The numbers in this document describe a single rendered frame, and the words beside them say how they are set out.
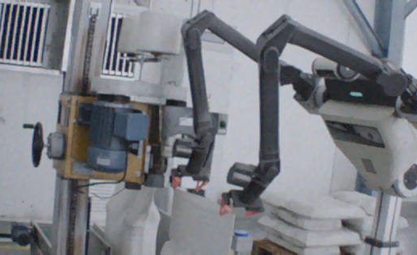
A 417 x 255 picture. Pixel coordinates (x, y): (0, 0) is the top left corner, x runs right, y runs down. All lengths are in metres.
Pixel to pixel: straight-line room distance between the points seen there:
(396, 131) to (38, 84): 3.58
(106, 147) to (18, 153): 2.94
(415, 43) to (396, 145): 6.97
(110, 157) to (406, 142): 1.02
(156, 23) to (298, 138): 5.58
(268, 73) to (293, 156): 5.99
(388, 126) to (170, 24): 0.85
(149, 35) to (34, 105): 2.93
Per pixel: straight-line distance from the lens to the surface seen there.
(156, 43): 2.20
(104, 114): 2.16
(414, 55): 8.92
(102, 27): 2.40
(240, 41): 2.18
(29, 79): 5.02
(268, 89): 1.70
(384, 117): 1.96
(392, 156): 2.03
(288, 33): 1.63
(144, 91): 2.22
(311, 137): 7.76
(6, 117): 5.02
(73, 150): 2.33
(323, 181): 7.97
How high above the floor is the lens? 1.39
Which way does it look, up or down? 3 degrees down
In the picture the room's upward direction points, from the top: 7 degrees clockwise
